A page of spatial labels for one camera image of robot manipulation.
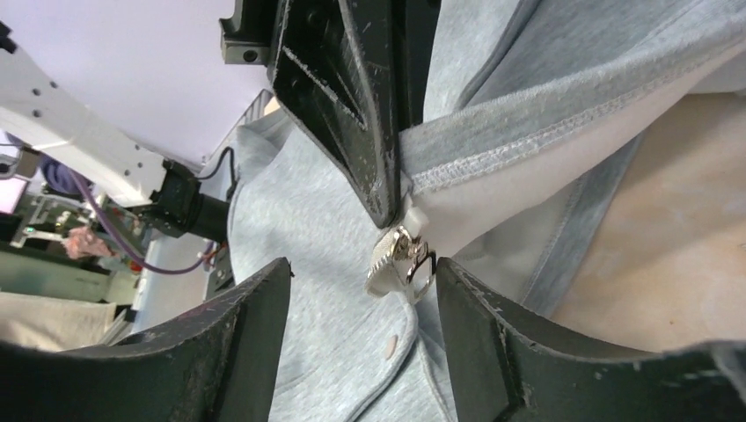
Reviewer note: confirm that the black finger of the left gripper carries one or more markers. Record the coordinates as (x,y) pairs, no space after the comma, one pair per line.
(351,74)

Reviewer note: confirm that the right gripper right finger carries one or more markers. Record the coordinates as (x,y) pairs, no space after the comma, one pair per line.
(508,363)

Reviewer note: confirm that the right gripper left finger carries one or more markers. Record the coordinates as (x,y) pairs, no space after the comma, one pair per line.
(215,362)

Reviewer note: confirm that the silver zipper slider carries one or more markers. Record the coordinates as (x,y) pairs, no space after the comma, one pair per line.
(401,263)

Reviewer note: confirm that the grey zip-up jacket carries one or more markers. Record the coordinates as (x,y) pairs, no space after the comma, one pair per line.
(545,131)

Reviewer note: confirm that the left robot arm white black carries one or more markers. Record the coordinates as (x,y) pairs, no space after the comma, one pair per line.
(37,107)

